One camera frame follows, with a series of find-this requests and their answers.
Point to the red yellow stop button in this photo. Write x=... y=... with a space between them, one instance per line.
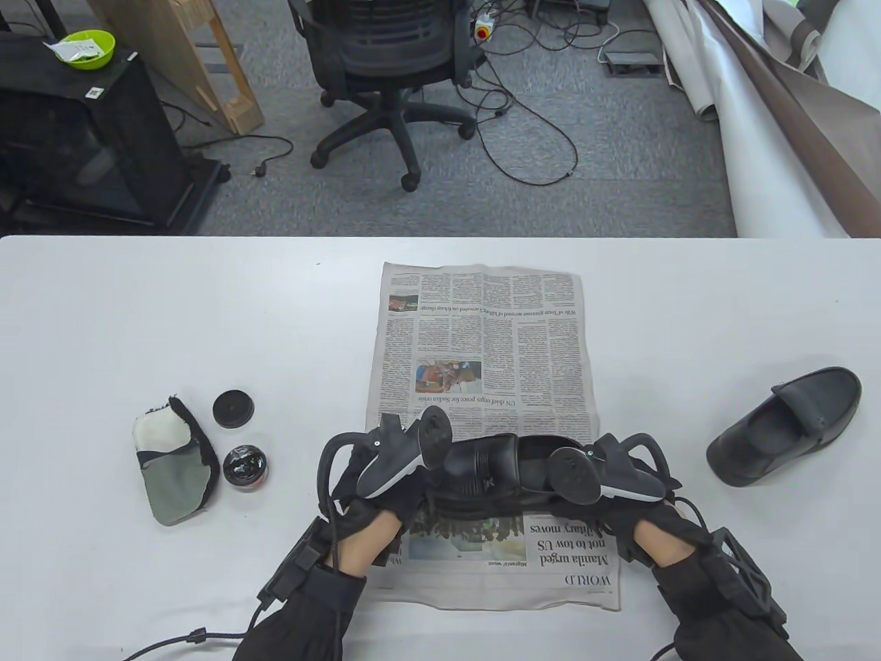
x=482 y=29

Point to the black floor box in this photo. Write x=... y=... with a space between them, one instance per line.
x=564 y=5

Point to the grey left hand controller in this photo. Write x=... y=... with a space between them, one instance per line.
x=392 y=461

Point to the black shoe polish jar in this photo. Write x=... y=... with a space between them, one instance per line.
x=244 y=468

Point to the white fabric sheet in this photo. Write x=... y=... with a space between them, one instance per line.
x=853 y=55

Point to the grey right hand controller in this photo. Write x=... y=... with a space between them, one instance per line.
x=578 y=475

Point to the black metal leg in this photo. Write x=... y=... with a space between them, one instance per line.
x=48 y=14

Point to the black left wrist mount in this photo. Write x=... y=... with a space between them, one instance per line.
x=292 y=564

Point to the black round polish lid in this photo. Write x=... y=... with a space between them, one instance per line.
x=232 y=408

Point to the grey fabric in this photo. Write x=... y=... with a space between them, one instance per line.
x=798 y=34

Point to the black leather shoe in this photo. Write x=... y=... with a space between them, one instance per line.
x=482 y=461
x=812 y=406

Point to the grey hand controller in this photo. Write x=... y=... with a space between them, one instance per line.
x=392 y=461
x=578 y=475

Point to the black cabinet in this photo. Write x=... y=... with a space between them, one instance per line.
x=103 y=138

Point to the green bowl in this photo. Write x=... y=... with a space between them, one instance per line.
x=102 y=55

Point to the newspaper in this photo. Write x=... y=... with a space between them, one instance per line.
x=523 y=344

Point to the grey white polishing mitt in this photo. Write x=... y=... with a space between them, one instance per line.
x=175 y=482

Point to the brown sheet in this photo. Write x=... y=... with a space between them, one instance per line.
x=826 y=158

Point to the white rolled sheet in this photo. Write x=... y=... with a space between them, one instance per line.
x=750 y=158

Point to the white packet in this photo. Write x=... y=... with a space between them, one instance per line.
x=72 y=48

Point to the black office chair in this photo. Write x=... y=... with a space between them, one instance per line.
x=385 y=41

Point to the person's left hand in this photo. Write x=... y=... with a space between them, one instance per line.
x=399 y=506

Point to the person's right forearm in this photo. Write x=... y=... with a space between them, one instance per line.
x=716 y=613

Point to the black right wrist mount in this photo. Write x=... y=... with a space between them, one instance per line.
x=750 y=575

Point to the wooden frame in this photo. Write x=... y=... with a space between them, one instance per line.
x=206 y=76

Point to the black wrist mount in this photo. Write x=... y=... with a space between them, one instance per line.
x=292 y=564
x=750 y=575

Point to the person's left forearm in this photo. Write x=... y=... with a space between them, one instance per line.
x=310 y=620

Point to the person's right hand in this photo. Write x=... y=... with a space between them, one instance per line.
x=654 y=530

